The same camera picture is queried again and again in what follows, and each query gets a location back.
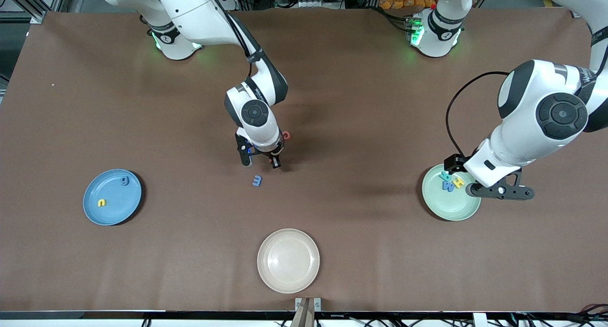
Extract green plate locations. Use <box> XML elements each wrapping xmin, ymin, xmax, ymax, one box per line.
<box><xmin>422</xmin><ymin>164</ymin><xmax>482</xmax><ymax>221</ymax></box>

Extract beige plate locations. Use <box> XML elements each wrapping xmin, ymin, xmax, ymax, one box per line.
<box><xmin>257</xmin><ymin>228</ymin><xmax>320</xmax><ymax>294</ymax></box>

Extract blue plate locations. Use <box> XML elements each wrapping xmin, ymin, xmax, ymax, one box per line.
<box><xmin>83</xmin><ymin>169</ymin><xmax>143</xmax><ymax>226</ymax></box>

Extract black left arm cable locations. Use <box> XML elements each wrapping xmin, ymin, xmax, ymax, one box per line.
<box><xmin>446</xmin><ymin>25</ymin><xmax>608</xmax><ymax>156</ymax></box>

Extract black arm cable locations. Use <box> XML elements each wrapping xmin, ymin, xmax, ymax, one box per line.
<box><xmin>446</xmin><ymin>25</ymin><xmax>608</xmax><ymax>156</ymax></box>
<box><xmin>204</xmin><ymin>0</ymin><xmax>255</xmax><ymax>80</ymax></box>

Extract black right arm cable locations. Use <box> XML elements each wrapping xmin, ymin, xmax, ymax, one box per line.
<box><xmin>204</xmin><ymin>0</ymin><xmax>255</xmax><ymax>80</ymax></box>

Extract metal table edge bracket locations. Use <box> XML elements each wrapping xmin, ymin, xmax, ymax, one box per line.
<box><xmin>294</xmin><ymin>297</ymin><xmax>322</xmax><ymax>327</ymax></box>

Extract red and black cable bundle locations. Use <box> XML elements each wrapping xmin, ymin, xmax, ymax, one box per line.
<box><xmin>565</xmin><ymin>302</ymin><xmax>608</xmax><ymax>325</ymax></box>

